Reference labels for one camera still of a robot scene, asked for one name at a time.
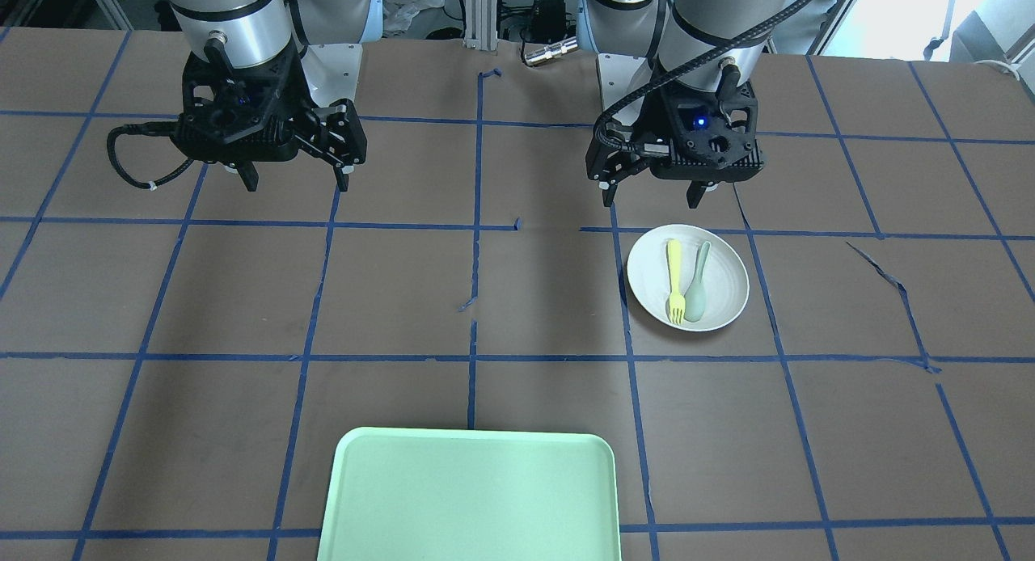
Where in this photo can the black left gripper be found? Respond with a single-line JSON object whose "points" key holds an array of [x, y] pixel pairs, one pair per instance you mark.
{"points": [[644, 127]]}

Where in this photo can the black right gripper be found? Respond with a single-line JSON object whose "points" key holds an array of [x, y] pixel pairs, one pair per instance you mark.
{"points": [[308, 123]]}

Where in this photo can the white round plate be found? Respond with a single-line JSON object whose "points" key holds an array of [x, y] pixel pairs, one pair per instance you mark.
{"points": [[725, 276]]}

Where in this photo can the yellow plastic fork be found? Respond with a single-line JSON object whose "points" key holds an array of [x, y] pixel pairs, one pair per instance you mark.
{"points": [[676, 298]]}

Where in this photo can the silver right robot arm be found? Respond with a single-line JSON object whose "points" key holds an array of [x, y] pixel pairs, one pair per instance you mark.
{"points": [[259, 29]]}

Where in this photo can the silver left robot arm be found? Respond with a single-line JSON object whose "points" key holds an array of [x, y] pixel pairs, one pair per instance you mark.
{"points": [[705, 45]]}

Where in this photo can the pale green plastic spoon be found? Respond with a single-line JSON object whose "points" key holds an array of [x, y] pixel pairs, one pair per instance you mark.
{"points": [[696, 296]]}

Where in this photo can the light green tray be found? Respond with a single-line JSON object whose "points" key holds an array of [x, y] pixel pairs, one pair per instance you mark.
{"points": [[448, 494]]}

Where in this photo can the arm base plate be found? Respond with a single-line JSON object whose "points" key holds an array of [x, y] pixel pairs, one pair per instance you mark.
{"points": [[619, 75], [332, 72]]}

